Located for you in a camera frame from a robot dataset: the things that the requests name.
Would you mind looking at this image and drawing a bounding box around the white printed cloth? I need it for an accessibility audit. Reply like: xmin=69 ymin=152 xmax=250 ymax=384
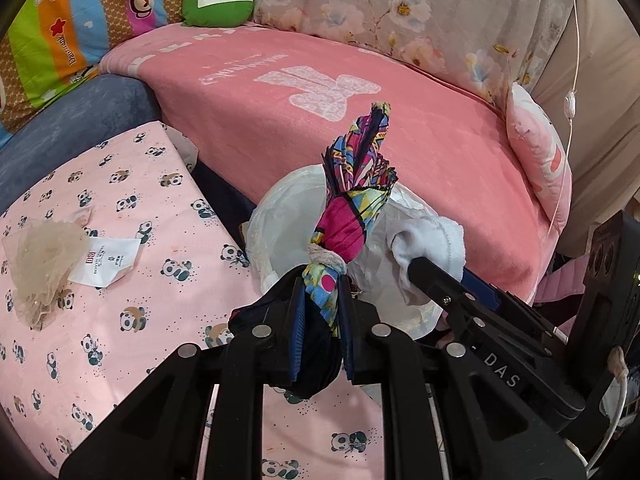
xmin=167 ymin=127 xmax=201 ymax=173

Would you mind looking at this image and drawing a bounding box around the white cable with switch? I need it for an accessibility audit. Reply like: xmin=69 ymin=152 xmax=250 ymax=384
xmin=547 ymin=0 xmax=583 ymax=236

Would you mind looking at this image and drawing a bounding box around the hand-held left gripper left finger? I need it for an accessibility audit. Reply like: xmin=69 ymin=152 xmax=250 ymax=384
xmin=59 ymin=267 xmax=308 ymax=480

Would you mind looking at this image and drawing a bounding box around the pink quilted garment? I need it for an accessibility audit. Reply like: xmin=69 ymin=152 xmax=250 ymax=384
xmin=532 ymin=255 xmax=593 ymax=308

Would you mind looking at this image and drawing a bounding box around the pink panda printed cloth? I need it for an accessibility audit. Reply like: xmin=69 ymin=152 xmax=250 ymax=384
xmin=0 ymin=121 xmax=386 ymax=480

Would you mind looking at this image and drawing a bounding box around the colourful patterned cloth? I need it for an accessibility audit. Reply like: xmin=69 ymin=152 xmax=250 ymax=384
xmin=227 ymin=101 xmax=399 ymax=401

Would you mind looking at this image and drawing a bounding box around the blue-grey sofa cushion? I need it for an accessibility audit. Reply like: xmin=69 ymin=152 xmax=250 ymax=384
xmin=0 ymin=72 xmax=256 ymax=221

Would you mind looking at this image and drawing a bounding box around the green round cushion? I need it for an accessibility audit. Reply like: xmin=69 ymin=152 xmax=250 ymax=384
xmin=181 ymin=0 xmax=255 ymax=27

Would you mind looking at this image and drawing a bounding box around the pink blanket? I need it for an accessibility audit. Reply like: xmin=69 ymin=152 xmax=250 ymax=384
xmin=98 ymin=21 xmax=556 ymax=306

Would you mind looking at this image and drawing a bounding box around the grey floral cover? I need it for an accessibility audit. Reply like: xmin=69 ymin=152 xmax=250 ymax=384
xmin=200 ymin=0 xmax=583 ymax=111

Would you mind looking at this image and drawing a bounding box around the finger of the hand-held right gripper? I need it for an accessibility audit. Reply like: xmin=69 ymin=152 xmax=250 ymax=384
xmin=407 ymin=257 xmax=496 ymax=321
xmin=462 ymin=270 xmax=501 ymax=311

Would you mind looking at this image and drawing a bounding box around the white sock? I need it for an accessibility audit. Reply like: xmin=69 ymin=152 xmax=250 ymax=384
xmin=392 ymin=215 xmax=466 ymax=306

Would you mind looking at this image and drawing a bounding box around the translucent mesh bag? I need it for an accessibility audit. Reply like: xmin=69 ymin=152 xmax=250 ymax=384
xmin=2 ymin=220 xmax=91 ymax=331

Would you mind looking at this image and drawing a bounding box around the beige sofa cover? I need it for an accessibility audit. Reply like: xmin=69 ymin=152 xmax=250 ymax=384
xmin=530 ymin=0 xmax=640 ymax=261

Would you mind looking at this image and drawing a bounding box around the colourful monkey printed blanket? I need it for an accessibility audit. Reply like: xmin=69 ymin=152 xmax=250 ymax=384
xmin=0 ymin=0 xmax=206 ymax=133

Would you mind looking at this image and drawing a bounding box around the small pink pillow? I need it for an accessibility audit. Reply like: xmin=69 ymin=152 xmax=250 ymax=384
xmin=505 ymin=81 xmax=573 ymax=226

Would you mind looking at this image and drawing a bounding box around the white plastic bag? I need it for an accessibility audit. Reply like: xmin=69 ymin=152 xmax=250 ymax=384
xmin=241 ymin=164 xmax=451 ymax=341

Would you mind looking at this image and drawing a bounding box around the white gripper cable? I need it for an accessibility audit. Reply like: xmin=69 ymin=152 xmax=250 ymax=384
xmin=582 ymin=347 xmax=632 ymax=476

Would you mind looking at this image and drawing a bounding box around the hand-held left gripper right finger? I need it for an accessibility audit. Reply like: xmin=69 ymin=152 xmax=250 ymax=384
xmin=340 ymin=272 xmax=586 ymax=480

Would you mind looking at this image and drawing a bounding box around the white paper label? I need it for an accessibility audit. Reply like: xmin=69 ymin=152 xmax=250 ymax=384
xmin=67 ymin=236 xmax=142 ymax=288

